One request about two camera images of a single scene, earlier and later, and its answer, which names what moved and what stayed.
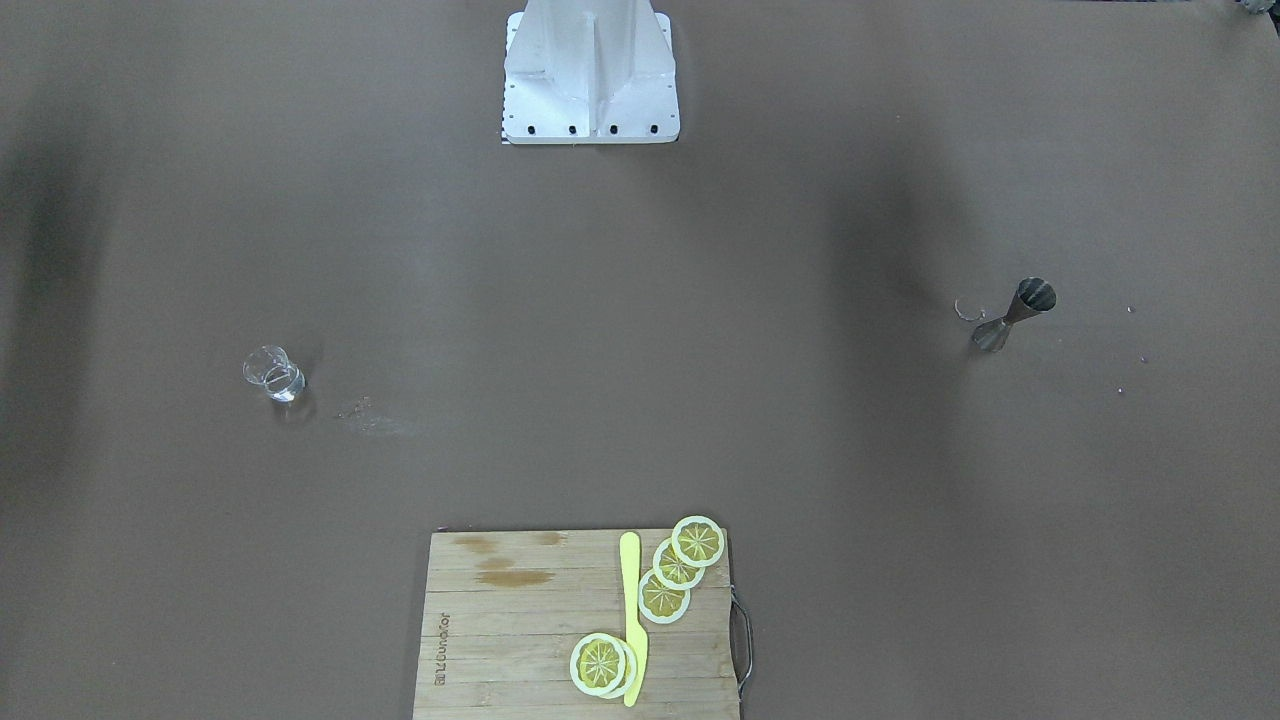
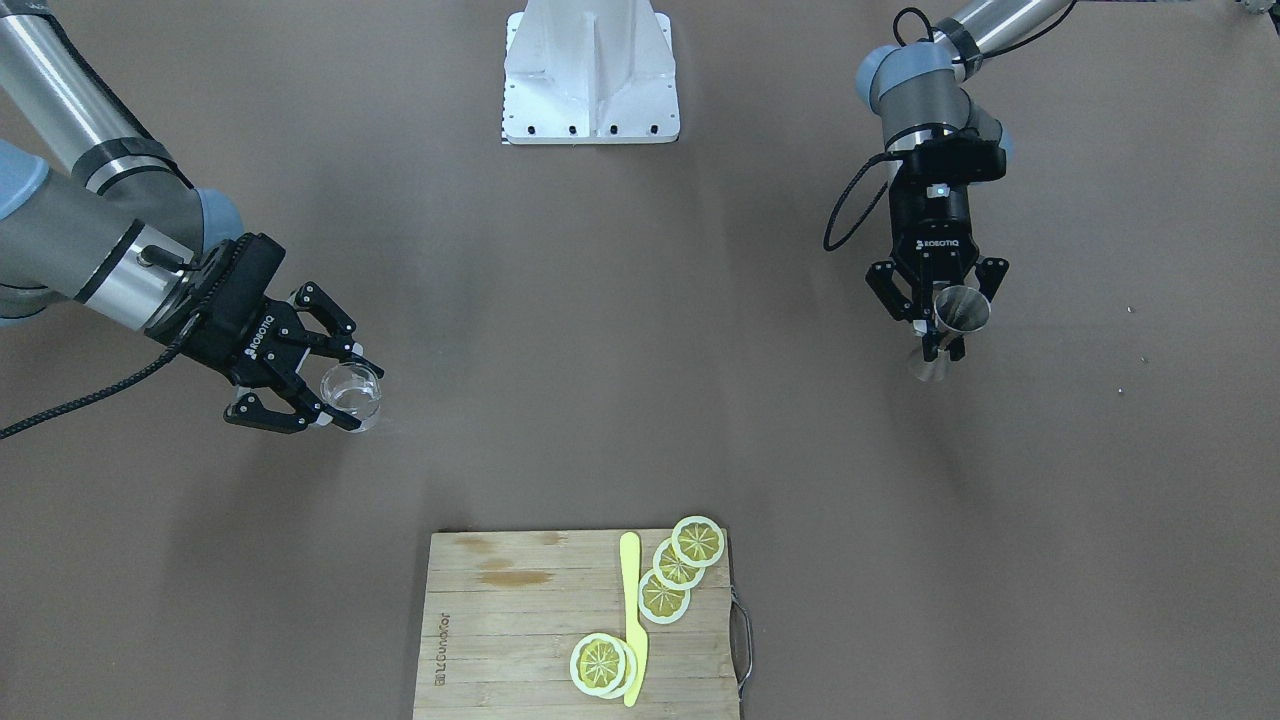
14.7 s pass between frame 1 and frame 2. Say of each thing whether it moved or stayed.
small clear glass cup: moved
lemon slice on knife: stayed
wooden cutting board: stayed
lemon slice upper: stayed
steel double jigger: moved
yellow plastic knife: stayed
